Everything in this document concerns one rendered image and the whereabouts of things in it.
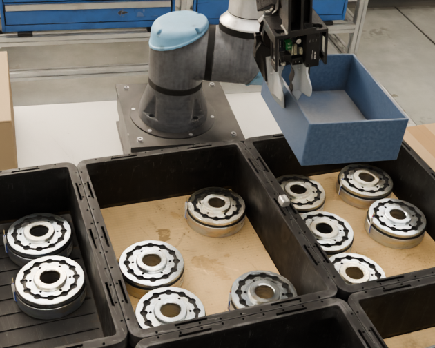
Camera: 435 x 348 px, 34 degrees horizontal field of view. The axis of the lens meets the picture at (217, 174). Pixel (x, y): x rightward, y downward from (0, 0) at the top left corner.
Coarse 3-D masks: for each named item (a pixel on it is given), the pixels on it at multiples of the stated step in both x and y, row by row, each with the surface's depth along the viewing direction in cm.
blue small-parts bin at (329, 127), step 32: (320, 64) 112; (352, 64) 113; (288, 96) 101; (320, 96) 114; (352, 96) 114; (384, 96) 104; (288, 128) 102; (320, 128) 95; (352, 128) 96; (384, 128) 98; (320, 160) 98; (352, 160) 100
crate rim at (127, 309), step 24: (216, 144) 125; (240, 144) 125; (264, 192) 116; (96, 216) 107; (288, 216) 110; (312, 264) 102; (120, 288) 95; (336, 288) 98; (240, 312) 93; (144, 336) 89
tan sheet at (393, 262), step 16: (320, 176) 137; (336, 176) 137; (336, 208) 129; (352, 208) 129; (352, 224) 125; (368, 240) 122; (432, 240) 124; (368, 256) 119; (384, 256) 119; (400, 256) 120; (416, 256) 120; (432, 256) 120; (384, 272) 116; (400, 272) 116
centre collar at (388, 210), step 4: (388, 208) 124; (392, 208) 124; (396, 208) 124; (400, 208) 124; (404, 208) 124; (384, 212) 123; (388, 212) 123; (400, 212) 124; (404, 212) 124; (408, 212) 124; (388, 216) 122; (408, 216) 123; (388, 220) 122; (392, 220) 121; (396, 220) 121; (400, 220) 122; (404, 220) 122; (408, 220) 122; (400, 224) 121; (404, 224) 121
